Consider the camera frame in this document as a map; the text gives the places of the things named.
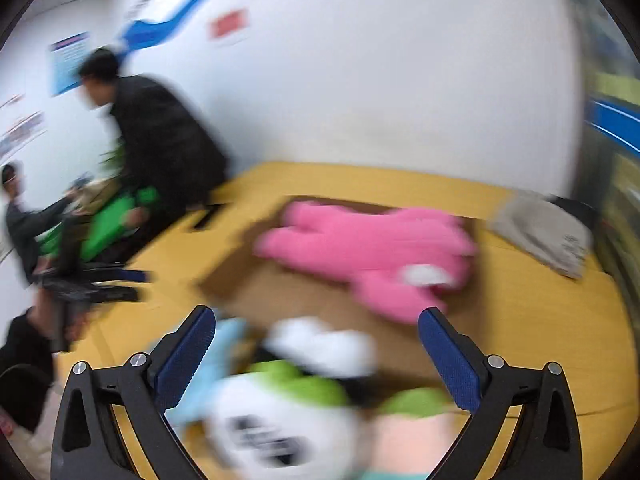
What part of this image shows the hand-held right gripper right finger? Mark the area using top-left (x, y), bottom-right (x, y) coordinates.
top-left (417, 307), bottom-right (584, 480)

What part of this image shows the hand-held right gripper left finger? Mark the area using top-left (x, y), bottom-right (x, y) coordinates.
top-left (50, 304), bottom-right (217, 480)

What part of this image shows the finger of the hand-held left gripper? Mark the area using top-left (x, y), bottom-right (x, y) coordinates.
top-left (90, 286), bottom-right (141, 304)
top-left (92, 268), bottom-right (154, 284)

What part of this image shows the white panda plush toy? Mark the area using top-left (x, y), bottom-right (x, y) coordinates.
top-left (204, 317), bottom-right (382, 480)

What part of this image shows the person's left forearm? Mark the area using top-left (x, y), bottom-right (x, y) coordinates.
top-left (0, 307), bottom-right (57, 433)

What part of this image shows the wooden desktop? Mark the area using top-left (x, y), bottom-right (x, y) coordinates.
top-left (75, 160), bottom-right (633, 480)

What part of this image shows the light blue plush toy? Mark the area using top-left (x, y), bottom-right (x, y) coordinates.
top-left (165, 317), bottom-right (251, 427)

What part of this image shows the pink and green plush toy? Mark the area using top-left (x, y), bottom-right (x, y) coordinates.
top-left (360, 386), bottom-right (468, 480)

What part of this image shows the green plant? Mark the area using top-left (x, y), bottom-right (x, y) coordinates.
top-left (99, 144), bottom-right (126, 177)

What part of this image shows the flat cardboard box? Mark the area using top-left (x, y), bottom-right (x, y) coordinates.
top-left (197, 195), bottom-right (488, 396)

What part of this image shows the grey cloth bag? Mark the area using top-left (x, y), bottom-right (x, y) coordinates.
top-left (487, 192), bottom-right (598, 281)

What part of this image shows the cluttered shelf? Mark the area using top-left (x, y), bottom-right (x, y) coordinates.
top-left (575, 0), bottom-right (640, 281)

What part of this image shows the white and blue wall poster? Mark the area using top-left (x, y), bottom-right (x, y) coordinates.
top-left (0, 110), bottom-right (47, 161)

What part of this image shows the red wall sign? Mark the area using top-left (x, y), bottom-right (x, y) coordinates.
top-left (209, 9), bottom-right (250, 41)

